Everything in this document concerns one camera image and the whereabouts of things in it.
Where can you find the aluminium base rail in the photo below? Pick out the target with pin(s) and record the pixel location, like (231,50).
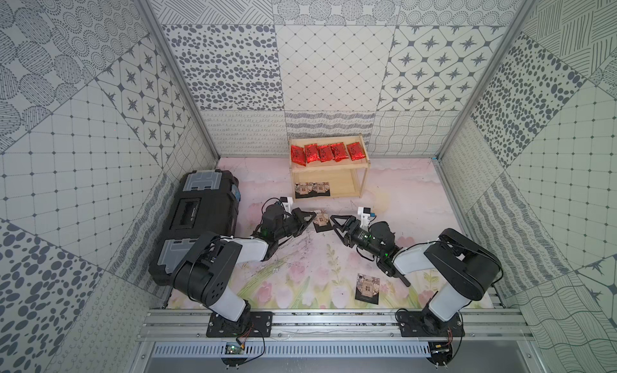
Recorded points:
(286,325)

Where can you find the black handled claw hammer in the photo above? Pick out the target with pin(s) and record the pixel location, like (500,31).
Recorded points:
(403,279)

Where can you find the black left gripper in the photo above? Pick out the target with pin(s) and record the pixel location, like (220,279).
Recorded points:
(296,221)

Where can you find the red tea bag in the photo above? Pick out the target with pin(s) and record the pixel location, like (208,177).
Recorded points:
(325,153)
(339,152)
(298,155)
(356,151)
(312,153)

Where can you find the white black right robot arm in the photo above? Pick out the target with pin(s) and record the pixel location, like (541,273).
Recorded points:
(468,269)

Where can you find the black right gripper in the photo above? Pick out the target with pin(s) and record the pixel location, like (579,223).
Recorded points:
(351,222)

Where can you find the black tea bag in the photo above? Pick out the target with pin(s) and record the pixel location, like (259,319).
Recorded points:
(321,189)
(321,222)
(303,190)
(367,289)

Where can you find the light wooden two-tier shelf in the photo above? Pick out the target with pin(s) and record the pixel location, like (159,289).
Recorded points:
(346,179)

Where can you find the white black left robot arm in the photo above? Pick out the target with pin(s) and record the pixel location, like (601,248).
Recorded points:
(203,274)

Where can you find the black plastic toolbox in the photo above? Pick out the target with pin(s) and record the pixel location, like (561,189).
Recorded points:
(206,201)

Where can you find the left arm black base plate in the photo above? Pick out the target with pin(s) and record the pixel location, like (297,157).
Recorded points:
(251,324)

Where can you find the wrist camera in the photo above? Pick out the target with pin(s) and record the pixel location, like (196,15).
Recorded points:
(366,216)
(287,203)

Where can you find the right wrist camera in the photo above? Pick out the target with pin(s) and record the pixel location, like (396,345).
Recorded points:
(366,216)

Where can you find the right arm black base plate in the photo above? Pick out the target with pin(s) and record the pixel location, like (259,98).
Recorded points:
(422,324)

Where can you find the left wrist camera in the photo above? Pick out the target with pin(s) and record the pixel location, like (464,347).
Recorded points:
(287,203)

